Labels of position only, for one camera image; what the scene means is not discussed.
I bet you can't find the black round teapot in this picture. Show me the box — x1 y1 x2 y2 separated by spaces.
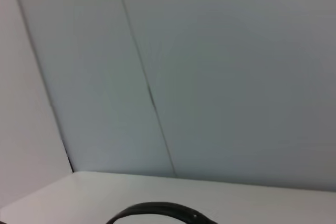
104 201 218 224

